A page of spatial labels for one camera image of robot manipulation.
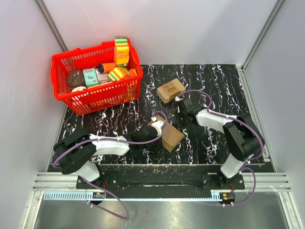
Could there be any kitchen scouring pads pack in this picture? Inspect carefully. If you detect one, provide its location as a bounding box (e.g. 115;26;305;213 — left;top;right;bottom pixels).
157;79;185;104

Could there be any brown cardboard box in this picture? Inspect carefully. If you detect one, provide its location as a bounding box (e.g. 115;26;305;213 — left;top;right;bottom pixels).
147;115;184;152

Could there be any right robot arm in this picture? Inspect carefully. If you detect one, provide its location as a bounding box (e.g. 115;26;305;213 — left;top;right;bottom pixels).
175;97;265;189

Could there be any teal small box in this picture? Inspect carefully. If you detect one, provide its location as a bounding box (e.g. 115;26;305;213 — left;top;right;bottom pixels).
82;68;99;88

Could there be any orange snack packet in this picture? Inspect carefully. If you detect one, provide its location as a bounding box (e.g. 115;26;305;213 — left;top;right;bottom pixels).
126;69;137;77

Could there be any yellow green striped sponge pack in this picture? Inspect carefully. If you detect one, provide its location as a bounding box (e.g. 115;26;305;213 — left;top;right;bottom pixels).
108;67;129;82

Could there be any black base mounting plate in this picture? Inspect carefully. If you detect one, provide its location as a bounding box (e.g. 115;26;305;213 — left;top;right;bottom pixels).
91;165;245;190

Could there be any red plastic shopping basket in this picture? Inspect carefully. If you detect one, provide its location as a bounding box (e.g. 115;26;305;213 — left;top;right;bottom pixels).
51;41;143;115

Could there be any pink packaged item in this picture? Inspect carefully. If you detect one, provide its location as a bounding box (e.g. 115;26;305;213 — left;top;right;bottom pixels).
97;73;112;85

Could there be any orange cylindrical can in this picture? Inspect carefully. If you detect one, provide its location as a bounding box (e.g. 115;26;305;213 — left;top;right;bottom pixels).
97;62;116;73

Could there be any white round item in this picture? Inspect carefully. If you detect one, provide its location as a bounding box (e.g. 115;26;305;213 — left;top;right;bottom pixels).
71;86;87;93

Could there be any brown round bread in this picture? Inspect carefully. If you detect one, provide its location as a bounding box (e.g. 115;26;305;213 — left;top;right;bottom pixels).
66;70;85;88

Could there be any orange yellow juice carton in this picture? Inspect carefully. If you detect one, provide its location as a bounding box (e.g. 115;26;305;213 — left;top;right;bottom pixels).
114;36;130;67

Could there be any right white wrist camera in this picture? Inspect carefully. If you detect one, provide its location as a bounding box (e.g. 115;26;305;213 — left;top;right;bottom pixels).
175;96;183;114

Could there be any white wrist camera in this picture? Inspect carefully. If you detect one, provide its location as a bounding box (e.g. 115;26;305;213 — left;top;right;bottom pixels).
150;116;165;135
175;96;183;114

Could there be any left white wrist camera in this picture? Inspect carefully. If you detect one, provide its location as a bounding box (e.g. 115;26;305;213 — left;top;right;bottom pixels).
150;116;165;135

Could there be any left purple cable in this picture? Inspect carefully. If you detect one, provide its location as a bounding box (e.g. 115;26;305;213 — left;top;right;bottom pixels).
52;111;168;219

